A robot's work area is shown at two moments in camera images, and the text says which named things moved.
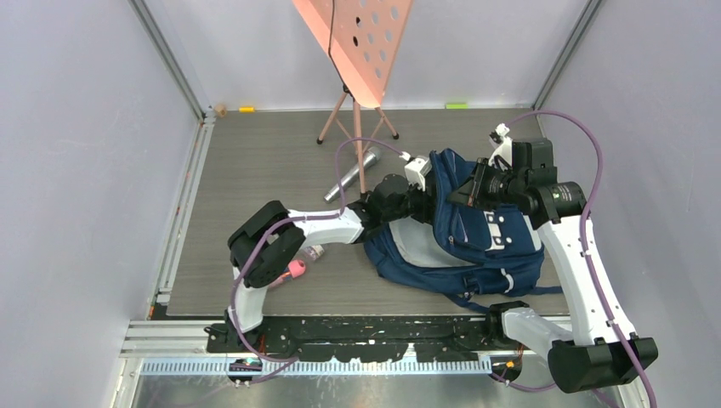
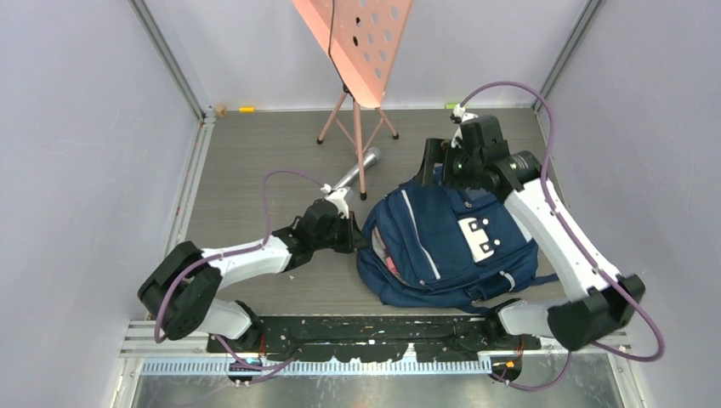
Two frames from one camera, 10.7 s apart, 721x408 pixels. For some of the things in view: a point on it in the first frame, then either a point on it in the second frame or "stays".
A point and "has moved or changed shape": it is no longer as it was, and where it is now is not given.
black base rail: (365, 339) stays
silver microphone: (371, 155) stays
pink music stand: (361, 38) stays
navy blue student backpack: (475, 255) has moved or changed shape
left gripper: (427, 212) → (353, 238)
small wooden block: (221, 110) stays
